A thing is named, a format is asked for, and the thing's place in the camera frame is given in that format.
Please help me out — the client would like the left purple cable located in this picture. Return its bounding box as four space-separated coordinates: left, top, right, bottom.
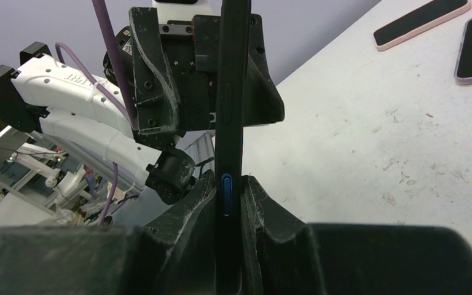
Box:
55 0 139 227

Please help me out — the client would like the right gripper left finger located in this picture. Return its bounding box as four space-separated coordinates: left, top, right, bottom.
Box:
0 171 215 294

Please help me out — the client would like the phone in pink case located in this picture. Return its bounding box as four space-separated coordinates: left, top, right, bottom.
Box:
373 0 472 52

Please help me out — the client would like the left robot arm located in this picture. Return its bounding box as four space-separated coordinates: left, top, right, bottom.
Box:
0 1 285 207

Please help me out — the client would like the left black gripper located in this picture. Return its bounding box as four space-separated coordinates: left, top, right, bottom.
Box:
114 7 285 149

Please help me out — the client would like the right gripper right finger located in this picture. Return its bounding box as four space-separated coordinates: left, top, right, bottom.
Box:
242 176 472 294

